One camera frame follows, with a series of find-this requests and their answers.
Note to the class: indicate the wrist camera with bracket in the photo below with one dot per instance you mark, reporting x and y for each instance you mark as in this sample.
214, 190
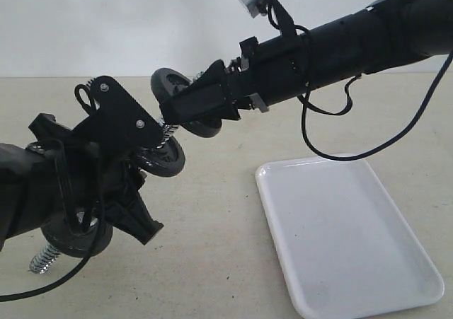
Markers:
116, 121
277, 15

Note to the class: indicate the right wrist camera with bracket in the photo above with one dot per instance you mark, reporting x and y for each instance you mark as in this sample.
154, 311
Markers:
277, 15

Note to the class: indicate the chrome dumbbell bar with plates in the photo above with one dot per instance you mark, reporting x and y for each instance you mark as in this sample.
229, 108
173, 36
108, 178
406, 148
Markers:
165, 161

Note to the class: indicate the black weight plate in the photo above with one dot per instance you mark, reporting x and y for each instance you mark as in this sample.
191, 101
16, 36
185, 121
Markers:
198, 121

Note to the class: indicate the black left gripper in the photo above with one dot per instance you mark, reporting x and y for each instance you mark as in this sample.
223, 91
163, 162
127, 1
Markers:
85, 174

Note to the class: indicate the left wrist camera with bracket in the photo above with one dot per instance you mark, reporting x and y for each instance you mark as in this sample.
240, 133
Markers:
116, 121

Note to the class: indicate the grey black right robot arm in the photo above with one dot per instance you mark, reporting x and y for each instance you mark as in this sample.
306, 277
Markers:
385, 35

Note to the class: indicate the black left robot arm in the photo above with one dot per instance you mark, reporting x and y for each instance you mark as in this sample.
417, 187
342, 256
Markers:
30, 196

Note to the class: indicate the white rectangular plastic tray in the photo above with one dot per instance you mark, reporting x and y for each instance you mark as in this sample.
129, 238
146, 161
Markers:
344, 247

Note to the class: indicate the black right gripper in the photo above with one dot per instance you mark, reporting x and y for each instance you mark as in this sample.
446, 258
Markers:
219, 92

